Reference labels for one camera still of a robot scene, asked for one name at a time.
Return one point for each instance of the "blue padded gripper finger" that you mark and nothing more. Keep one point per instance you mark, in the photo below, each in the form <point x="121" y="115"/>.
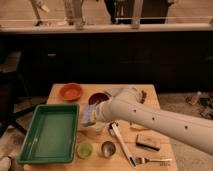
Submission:
<point x="87" y="116"/>

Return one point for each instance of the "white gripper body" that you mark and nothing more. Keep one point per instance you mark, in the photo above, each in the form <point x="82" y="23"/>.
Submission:
<point x="98" y="115"/>

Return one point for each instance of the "brown sponge block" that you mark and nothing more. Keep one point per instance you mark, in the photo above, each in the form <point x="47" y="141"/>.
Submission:
<point x="147" y="142"/>

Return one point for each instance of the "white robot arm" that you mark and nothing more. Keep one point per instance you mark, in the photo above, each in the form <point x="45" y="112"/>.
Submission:
<point x="125" y="104"/>

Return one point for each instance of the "white cup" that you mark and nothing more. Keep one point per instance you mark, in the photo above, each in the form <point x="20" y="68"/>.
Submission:
<point x="95" y="129"/>

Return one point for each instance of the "small green cup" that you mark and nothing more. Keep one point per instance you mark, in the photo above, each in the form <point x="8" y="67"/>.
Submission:
<point x="84" y="149"/>

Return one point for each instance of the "metal cup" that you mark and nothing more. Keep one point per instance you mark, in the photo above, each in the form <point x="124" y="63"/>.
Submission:
<point x="108" y="149"/>

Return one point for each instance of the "dark purple bowl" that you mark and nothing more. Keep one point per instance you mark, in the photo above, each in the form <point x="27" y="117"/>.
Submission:
<point x="97" y="98"/>

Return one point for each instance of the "grey blue cloth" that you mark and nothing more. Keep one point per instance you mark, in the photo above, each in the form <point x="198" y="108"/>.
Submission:
<point x="113" y="91"/>

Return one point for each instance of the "orange bowl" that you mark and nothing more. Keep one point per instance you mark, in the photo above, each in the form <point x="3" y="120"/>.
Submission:
<point x="71" y="92"/>

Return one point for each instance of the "green plastic tray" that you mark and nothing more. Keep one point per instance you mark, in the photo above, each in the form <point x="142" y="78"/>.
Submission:
<point x="51" y="135"/>

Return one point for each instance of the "yellow banana toy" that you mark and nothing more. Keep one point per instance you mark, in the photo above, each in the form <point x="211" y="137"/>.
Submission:
<point x="138" y="127"/>

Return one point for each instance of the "brown pinecone toy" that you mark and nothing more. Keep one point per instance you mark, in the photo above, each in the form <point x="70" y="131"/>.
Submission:
<point x="144" y="95"/>

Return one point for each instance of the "metal fork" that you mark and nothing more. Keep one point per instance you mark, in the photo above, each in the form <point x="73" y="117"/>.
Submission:
<point x="143" y="160"/>

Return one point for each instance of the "black office chair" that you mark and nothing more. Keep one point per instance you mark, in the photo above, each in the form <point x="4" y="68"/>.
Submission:
<point x="8" y="88"/>

